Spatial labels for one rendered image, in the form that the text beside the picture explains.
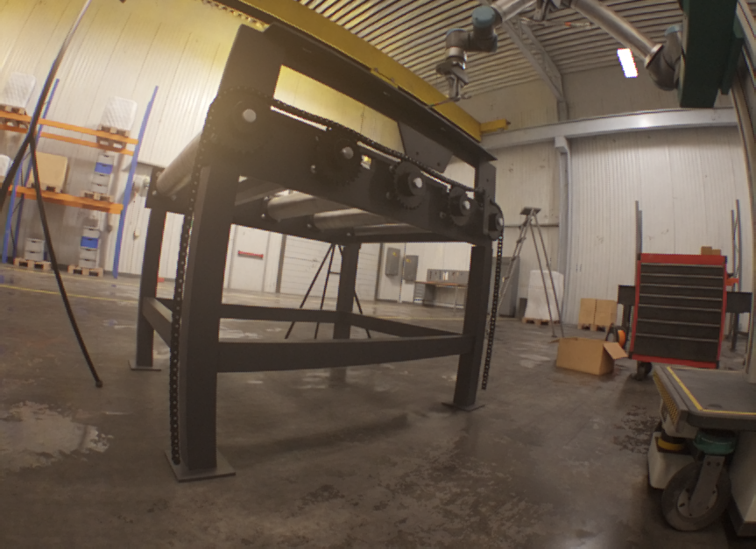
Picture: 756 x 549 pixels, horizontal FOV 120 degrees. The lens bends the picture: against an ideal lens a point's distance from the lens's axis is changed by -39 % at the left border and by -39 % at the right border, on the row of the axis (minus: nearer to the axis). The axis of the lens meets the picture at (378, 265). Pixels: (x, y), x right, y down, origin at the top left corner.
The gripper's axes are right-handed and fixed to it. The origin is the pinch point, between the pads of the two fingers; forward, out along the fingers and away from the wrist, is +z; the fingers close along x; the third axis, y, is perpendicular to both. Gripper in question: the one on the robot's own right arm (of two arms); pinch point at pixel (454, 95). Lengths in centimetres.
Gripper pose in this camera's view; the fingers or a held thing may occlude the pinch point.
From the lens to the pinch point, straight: 149.5
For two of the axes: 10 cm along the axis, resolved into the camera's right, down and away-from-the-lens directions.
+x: 7.1, 1.2, 6.9
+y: 6.9, 0.3, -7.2
